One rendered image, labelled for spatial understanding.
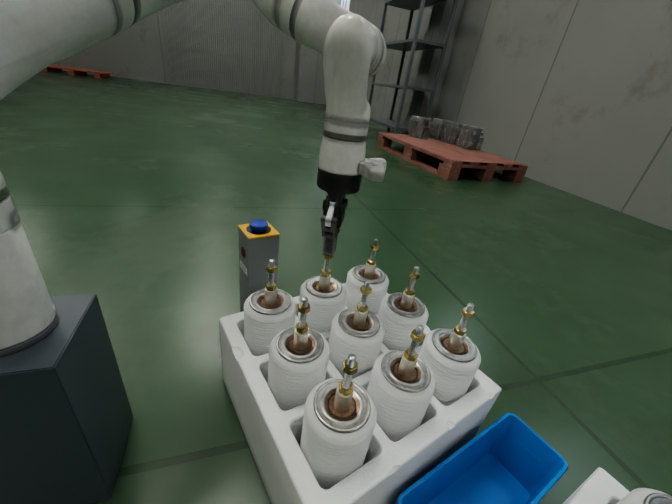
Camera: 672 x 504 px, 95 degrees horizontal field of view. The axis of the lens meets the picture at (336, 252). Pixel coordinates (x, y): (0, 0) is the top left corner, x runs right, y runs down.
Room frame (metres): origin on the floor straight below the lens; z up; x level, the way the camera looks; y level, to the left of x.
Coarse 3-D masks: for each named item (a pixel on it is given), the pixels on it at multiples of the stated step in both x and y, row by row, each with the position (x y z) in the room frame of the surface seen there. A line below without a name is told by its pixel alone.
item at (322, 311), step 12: (300, 288) 0.51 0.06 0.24; (300, 300) 0.50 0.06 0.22; (312, 300) 0.48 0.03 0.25; (324, 300) 0.48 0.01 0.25; (336, 300) 0.49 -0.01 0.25; (312, 312) 0.47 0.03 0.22; (324, 312) 0.47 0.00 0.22; (336, 312) 0.48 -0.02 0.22; (312, 324) 0.47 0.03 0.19; (324, 324) 0.47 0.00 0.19
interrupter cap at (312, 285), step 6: (318, 276) 0.55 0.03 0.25; (306, 282) 0.52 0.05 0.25; (312, 282) 0.53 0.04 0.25; (318, 282) 0.53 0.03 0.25; (330, 282) 0.54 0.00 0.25; (336, 282) 0.54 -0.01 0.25; (306, 288) 0.50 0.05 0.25; (312, 288) 0.50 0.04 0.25; (318, 288) 0.51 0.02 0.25; (330, 288) 0.52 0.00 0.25; (336, 288) 0.52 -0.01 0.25; (312, 294) 0.49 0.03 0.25; (318, 294) 0.49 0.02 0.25; (324, 294) 0.49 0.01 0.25; (330, 294) 0.49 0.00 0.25; (336, 294) 0.50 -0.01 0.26
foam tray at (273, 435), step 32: (224, 320) 0.46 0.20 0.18; (224, 352) 0.44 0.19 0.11; (384, 352) 0.44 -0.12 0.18; (256, 384) 0.33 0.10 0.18; (480, 384) 0.39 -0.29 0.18; (256, 416) 0.30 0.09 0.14; (288, 416) 0.28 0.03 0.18; (448, 416) 0.32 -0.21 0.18; (480, 416) 0.37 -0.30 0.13; (256, 448) 0.30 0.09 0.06; (288, 448) 0.24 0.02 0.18; (384, 448) 0.26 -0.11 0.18; (416, 448) 0.26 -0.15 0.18; (448, 448) 0.32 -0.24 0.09; (288, 480) 0.21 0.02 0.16; (352, 480) 0.21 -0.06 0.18; (384, 480) 0.22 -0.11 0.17; (416, 480) 0.28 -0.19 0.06
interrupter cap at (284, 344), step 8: (288, 328) 0.38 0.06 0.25; (280, 336) 0.36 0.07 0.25; (288, 336) 0.37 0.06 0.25; (312, 336) 0.37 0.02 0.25; (320, 336) 0.38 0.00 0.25; (280, 344) 0.35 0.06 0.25; (288, 344) 0.35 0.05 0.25; (312, 344) 0.36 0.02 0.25; (320, 344) 0.36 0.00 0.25; (280, 352) 0.33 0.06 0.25; (288, 352) 0.33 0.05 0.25; (296, 352) 0.34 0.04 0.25; (304, 352) 0.34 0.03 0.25; (312, 352) 0.34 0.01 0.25; (320, 352) 0.34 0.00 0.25; (288, 360) 0.32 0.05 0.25; (296, 360) 0.32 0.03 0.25; (304, 360) 0.32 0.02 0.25; (312, 360) 0.33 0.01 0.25
